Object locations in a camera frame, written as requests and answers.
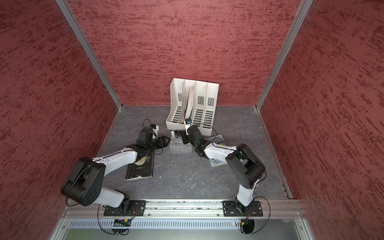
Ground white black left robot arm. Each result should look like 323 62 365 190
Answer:
61 125 171 215

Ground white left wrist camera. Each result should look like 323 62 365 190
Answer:
150 124 160 135

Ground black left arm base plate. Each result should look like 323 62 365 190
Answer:
104 200 147 217

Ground white perforated file organizer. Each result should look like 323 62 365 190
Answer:
166 78 220 137

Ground white ventilated cable duct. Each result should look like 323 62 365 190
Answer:
68 219 241 230

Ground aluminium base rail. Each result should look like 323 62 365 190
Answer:
60 198 307 219

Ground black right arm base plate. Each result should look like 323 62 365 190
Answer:
222 201 264 217

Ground black Moon and Sixpence book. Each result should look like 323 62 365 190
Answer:
126 153 155 181

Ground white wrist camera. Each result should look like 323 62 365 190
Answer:
184 118 193 135
150 124 160 135

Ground book standing in file organizer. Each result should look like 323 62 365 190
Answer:
175 86 195 124

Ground aluminium corner post left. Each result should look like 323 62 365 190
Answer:
56 0 123 111

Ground clear acrylic lipstick organizer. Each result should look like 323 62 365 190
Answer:
170 139 192 152

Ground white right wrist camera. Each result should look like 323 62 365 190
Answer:
184 118 193 135

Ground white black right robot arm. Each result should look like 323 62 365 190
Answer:
183 124 266 214

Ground aluminium corner post right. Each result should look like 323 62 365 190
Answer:
256 0 313 112

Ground blue storey treehouse book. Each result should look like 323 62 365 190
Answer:
207 135 227 168

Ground aluminium corner post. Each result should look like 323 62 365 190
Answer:
256 0 313 112
56 0 123 111

